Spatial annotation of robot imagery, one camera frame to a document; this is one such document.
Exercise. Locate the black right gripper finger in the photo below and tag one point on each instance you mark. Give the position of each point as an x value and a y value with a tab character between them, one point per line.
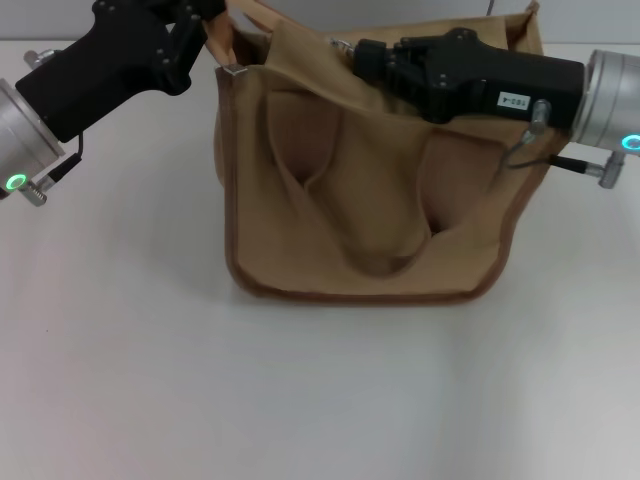
415	85
372	57

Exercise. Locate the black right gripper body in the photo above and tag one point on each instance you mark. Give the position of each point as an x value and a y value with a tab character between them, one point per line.
510	80

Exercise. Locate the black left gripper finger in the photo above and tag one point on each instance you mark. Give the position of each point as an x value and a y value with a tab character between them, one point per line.
205	9
185	55

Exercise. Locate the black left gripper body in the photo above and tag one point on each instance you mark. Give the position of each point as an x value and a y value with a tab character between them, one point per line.
115	55

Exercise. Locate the silver zipper pull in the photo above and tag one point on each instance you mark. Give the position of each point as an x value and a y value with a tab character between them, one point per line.
344	46

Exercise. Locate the khaki fabric food bag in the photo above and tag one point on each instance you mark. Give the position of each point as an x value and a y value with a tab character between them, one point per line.
360	210

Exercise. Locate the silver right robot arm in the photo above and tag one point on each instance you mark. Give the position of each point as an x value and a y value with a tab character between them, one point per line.
612	100

